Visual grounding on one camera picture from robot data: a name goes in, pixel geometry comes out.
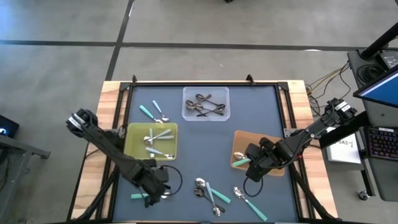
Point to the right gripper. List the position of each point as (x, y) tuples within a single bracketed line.
[(273, 155)]

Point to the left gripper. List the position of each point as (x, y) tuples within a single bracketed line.
[(144, 175)]

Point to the orange plastic bin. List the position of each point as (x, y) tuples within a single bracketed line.
[(241, 140)]

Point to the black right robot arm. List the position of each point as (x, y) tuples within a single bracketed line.
[(311, 133)]

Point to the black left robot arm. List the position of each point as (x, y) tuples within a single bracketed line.
[(109, 146)]

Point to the yellow plastic bin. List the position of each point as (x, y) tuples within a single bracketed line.
[(133, 133)]

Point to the dark grey-blue table mat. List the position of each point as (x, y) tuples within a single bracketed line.
[(202, 149)]

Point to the white paper sheet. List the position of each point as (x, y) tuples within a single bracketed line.
[(345, 152)]

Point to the black diagonal beam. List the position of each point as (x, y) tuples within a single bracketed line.
[(342, 133)]

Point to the clear plastic bin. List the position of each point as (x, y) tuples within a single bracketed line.
[(217, 93)]

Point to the caster wheel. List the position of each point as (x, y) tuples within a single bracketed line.
[(363, 195)]

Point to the grey workstation cart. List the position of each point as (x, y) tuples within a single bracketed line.
[(381, 183)]

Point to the backlit black keyboard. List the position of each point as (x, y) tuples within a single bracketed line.
[(384, 144)]

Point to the computer monitor blue screen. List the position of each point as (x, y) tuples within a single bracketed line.
[(382, 90)]

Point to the grey side table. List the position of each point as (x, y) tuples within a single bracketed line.
[(12, 174)]

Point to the black power adapter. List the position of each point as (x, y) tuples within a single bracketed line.
[(388, 59)]

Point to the black pole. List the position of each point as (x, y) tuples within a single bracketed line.
[(381, 40)]

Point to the black device blue light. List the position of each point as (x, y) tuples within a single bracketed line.
[(7, 127)]

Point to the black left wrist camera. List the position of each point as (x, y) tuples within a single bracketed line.
[(162, 175)]

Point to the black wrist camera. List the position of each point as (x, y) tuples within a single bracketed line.
[(255, 175), (162, 175)]

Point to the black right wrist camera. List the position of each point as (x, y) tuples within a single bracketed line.
[(255, 175)]

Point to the grey metal bracket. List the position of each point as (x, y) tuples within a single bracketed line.
[(289, 132)]

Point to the black aluminium table frame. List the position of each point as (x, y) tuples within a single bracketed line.
[(174, 83)]

